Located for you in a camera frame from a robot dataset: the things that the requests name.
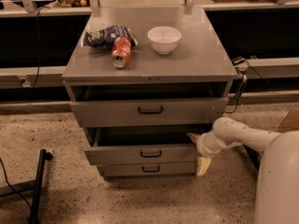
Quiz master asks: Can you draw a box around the white ceramic bowl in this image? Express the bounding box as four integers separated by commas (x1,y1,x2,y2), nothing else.
148,26,181,55

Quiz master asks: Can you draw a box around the grey metal drawer cabinet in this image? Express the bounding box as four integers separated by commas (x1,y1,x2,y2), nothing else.
62,6,239,181

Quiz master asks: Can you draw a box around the orange soda can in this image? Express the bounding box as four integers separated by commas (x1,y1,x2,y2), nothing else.
111,37,131,69

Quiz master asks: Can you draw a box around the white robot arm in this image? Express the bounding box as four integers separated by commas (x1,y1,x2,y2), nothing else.
188,117,299,224

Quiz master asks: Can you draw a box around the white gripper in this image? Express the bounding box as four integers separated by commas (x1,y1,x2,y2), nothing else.
187,132,220,176

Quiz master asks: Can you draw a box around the black cable left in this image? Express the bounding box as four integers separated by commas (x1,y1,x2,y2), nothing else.
0,156,33,211

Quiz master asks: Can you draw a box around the cardboard box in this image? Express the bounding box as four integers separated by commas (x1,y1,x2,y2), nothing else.
278,110,299,133

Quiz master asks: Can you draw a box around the black cable right of cabinet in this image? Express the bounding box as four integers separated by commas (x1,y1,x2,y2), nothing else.
224,59,264,115

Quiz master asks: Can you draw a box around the black stand leg left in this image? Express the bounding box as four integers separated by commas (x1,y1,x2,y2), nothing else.
29,149,52,224

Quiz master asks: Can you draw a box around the black power cable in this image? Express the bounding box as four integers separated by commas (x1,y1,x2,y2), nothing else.
20,5,51,88

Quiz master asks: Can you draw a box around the blue chip bag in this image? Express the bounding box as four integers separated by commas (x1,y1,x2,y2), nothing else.
82,25,137,50

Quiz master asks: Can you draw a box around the grey top drawer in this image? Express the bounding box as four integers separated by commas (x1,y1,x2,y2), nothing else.
71,83,228,128

